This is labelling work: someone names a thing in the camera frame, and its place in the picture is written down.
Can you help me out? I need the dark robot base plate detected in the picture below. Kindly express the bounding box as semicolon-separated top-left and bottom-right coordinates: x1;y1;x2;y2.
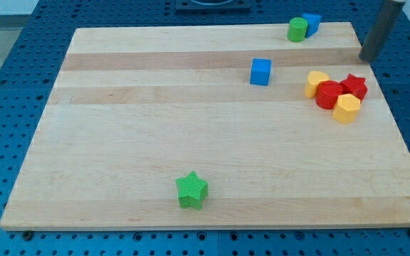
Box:
174;0;251;12

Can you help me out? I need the yellow heart block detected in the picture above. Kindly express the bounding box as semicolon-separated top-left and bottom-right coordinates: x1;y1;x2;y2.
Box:
304;70;330;98

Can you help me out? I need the red cylinder block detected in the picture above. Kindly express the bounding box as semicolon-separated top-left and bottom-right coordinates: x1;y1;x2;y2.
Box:
315;80;343;110

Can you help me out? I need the green star block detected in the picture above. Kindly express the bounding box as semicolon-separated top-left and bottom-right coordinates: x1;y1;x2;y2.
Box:
176;171;209;210

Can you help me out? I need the blue triangle block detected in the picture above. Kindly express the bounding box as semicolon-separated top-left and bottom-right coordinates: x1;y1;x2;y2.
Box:
302;13;322;38

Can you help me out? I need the wooden board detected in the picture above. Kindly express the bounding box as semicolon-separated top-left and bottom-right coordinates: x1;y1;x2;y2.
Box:
0;22;410;231

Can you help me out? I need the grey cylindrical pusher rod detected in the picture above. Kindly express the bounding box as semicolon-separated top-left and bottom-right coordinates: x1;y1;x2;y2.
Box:
359;0;407;63

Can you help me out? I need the blue cube block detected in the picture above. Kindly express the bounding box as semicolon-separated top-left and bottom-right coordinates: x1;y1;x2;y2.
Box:
250;58;272;86

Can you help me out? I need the yellow hexagon block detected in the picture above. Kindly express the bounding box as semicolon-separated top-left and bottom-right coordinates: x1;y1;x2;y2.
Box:
332;94;361;124

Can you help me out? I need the green cylinder block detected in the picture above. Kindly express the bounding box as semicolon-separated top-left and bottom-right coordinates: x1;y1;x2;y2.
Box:
287;17;308;43

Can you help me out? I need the red star block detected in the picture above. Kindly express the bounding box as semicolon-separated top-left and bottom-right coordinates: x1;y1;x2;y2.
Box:
340;73;368;101

